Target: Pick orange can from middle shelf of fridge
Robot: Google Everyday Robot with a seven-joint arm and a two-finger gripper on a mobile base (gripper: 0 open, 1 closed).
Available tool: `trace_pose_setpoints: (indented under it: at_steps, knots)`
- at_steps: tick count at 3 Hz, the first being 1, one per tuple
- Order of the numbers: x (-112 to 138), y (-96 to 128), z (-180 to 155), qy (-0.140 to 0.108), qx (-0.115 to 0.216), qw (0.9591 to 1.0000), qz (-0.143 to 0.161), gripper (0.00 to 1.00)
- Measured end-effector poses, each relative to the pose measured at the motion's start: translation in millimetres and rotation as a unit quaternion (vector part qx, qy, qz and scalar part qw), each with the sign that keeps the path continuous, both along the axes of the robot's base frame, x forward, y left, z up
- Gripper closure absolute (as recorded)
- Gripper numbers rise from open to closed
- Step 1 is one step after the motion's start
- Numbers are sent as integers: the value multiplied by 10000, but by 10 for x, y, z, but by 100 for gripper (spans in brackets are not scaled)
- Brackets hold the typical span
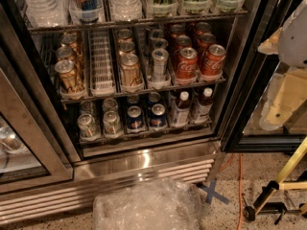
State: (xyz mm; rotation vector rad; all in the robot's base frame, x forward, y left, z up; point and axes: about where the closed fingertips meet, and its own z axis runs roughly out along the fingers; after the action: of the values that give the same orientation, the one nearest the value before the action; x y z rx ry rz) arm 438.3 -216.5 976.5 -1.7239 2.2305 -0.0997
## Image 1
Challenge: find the middle slim silver can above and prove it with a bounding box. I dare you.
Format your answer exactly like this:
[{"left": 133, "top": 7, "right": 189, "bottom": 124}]
[{"left": 153, "top": 38, "right": 169, "bottom": 49}]

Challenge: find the gold can row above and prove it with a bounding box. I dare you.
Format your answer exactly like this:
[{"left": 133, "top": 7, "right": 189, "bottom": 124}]
[
  {"left": 117, "top": 29, "right": 133, "bottom": 43},
  {"left": 118, "top": 42, "right": 135, "bottom": 56},
  {"left": 55, "top": 59, "right": 84, "bottom": 94},
  {"left": 56, "top": 46, "right": 83, "bottom": 76},
  {"left": 60, "top": 32, "right": 84, "bottom": 64},
  {"left": 120, "top": 54, "right": 141, "bottom": 86}
]

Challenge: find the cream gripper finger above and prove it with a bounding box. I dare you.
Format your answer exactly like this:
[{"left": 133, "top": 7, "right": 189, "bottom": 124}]
[
  {"left": 259, "top": 67, "right": 307, "bottom": 131},
  {"left": 257, "top": 28, "right": 282, "bottom": 55}
]

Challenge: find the back gold can centre row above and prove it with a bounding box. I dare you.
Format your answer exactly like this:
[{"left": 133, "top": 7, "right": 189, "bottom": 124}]
[{"left": 117, "top": 29, "right": 133, "bottom": 43}]

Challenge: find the middle gold can centre row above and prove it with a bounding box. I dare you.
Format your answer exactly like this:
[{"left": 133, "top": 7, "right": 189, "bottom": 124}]
[{"left": 118, "top": 42, "right": 135, "bottom": 56}]

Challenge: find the back right blue pepsi can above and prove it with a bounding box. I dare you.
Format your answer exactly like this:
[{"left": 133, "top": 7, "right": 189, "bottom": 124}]
[{"left": 148, "top": 92, "right": 161, "bottom": 107}]

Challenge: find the middle gold can left row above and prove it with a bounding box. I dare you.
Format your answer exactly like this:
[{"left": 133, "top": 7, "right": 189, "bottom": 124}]
[{"left": 56, "top": 46, "right": 83, "bottom": 76}]

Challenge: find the middle left red cola can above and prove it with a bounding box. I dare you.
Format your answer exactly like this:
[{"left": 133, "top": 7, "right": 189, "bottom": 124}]
[{"left": 175, "top": 35, "right": 192, "bottom": 53}]

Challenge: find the clear water bottle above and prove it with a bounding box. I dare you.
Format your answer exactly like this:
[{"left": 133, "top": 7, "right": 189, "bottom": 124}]
[
  {"left": 108, "top": 0, "right": 142, "bottom": 21},
  {"left": 25, "top": 0, "right": 69, "bottom": 28}
]

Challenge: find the front right orange cola can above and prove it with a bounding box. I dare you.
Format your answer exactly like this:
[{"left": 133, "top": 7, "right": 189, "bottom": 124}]
[{"left": 201, "top": 44, "right": 226, "bottom": 77}]

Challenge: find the brown juice bottle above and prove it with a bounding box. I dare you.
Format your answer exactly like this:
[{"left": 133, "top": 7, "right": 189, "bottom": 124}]
[
  {"left": 191, "top": 87, "right": 213, "bottom": 124},
  {"left": 171, "top": 91, "right": 191, "bottom": 127}
]

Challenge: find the red cola can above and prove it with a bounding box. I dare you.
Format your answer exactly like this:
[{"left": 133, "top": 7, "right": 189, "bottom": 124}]
[
  {"left": 169, "top": 24, "right": 185, "bottom": 41},
  {"left": 193, "top": 22, "right": 211, "bottom": 38},
  {"left": 176, "top": 47, "right": 198, "bottom": 80},
  {"left": 197, "top": 33, "right": 216, "bottom": 55},
  {"left": 175, "top": 35, "right": 192, "bottom": 53}
]

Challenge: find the back right red cola can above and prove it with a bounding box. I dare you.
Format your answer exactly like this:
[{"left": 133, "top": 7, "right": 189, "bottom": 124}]
[{"left": 193, "top": 22, "right": 211, "bottom": 38}]

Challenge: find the front left blue pepsi can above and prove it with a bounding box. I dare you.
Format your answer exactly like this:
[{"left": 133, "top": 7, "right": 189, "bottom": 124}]
[{"left": 128, "top": 105, "right": 144, "bottom": 130}]

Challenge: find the back left clear can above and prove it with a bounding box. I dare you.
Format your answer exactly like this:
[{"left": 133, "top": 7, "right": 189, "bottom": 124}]
[{"left": 79, "top": 101, "right": 97, "bottom": 116}]

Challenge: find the orange extension cable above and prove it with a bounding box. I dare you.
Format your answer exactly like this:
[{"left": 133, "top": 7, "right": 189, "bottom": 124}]
[{"left": 218, "top": 152, "right": 245, "bottom": 230}]

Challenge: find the front left clear green can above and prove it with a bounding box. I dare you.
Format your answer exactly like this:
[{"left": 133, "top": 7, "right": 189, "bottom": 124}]
[{"left": 78, "top": 113, "right": 100, "bottom": 139}]

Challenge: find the slim silver can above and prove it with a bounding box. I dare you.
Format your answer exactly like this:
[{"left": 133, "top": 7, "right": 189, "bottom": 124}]
[
  {"left": 149, "top": 29, "right": 164, "bottom": 43},
  {"left": 153, "top": 38, "right": 169, "bottom": 49},
  {"left": 152, "top": 48, "right": 169, "bottom": 81}
]

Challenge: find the empty white wire can tray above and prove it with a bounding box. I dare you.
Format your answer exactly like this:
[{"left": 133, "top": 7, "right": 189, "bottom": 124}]
[{"left": 88, "top": 30, "right": 116, "bottom": 97}]

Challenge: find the back left blue pepsi can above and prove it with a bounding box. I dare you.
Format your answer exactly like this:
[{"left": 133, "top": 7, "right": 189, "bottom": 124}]
[{"left": 127, "top": 95, "right": 140, "bottom": 107}]

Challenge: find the back slim silver can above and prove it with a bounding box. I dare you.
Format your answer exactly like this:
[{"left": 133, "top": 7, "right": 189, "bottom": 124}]
[{"left": 149, "top": 29, "right": 164, "bottom": 43}]

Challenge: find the back gold can left row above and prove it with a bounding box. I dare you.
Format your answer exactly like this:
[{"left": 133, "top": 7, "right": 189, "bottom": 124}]
[{"left": 60, "top": 32, "right": 84, "bottom": 64}]

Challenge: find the yellow black tripod stand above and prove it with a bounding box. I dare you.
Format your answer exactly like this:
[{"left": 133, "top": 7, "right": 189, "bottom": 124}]
[{"left": 243, "top": 137, "right": 307, "bottom": 225}]

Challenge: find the blue red bull can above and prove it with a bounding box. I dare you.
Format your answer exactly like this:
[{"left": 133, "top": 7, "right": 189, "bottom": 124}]
[{"left": 74, "top": 0, "right": 102, "bottom": 24}]

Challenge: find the left clear water bottle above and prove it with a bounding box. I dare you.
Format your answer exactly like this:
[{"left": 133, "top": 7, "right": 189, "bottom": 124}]
[{"left": 25, "top": 0, "right": 69, "bottom": 28}]

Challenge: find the middle right red cola can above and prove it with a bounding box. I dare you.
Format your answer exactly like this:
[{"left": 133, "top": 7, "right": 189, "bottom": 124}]
[{"left": 197, "top": 33, "right": 216, "bottom": 55}]

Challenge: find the front gold can centre row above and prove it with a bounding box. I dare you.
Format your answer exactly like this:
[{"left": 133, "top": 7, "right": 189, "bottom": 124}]
[{"left": 120, "top": 54, "right": 141, "bottom": 86}]

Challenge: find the front left red cola can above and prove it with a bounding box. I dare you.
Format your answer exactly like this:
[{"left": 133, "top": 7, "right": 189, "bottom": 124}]
[{"left": 176, "top": 47, "right": 198, "bottom": 80}]

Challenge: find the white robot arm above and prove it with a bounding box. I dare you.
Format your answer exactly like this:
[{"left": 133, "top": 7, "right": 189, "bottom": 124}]
[{"left": 258, "top": 0, "right": 307, "bottom": 131}]

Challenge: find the front gold can left row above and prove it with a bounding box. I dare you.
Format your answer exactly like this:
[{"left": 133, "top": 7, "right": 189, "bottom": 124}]
[{"left": 55, "top": 59, "right": 84, "bottom": 94}]

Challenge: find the stainless steel fridge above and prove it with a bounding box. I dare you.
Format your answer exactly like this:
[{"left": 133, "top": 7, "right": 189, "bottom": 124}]
[{"left": 0, "top": 0, "right": 276, "bottom": 226}]

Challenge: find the front right blue pepsi can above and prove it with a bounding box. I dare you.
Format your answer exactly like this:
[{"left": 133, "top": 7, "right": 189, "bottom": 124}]
[{"left": 151, "top": 103, "right": 166, "bottom": 127}]

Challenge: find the blue tape cross mark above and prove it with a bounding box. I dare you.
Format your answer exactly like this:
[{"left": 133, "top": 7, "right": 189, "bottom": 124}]
[{"left": 197, "top": 180, "right": 229, "bottom": 205}]

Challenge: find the left brown juice bottle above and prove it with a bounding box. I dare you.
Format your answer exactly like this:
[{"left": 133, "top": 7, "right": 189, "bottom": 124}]
[{"left": 171, "top": 91, "right": 191, "bottom": 127}]

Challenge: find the back left red cola can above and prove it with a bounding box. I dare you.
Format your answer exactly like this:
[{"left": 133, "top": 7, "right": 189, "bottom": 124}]
[{"left": 169, "top": 24, "right": 185, "bottom": 41}]

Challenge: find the right brown juice bottle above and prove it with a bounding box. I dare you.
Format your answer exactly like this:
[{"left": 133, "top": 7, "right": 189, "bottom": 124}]
[{"left": 191, "top": 87, "right": 213, "bottom": 124}]

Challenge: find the open glass fridge door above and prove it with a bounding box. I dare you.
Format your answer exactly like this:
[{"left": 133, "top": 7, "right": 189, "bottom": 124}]
[{"left": 219, "top": 0, "right": 306, "bottom": 153}]

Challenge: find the blue pepsi can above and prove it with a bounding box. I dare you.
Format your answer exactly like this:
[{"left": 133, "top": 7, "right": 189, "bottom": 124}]
[
  {"left": 127, "top": 95, "right": 140, "bottom": 107},
  {"left": 128, "top": 105, "right": 144, "bottom": 130},
  {"left": 151, "top": 103, "right": 166, "bottom": 127},
  {"left": 148, "top": 92, "right": 161, "bottom": 107}
]

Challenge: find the front slim silver can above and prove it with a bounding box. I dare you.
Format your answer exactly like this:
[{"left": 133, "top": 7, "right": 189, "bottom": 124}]
[{"left": 152, "top": 48, "right": 169, "bottom": 81}]

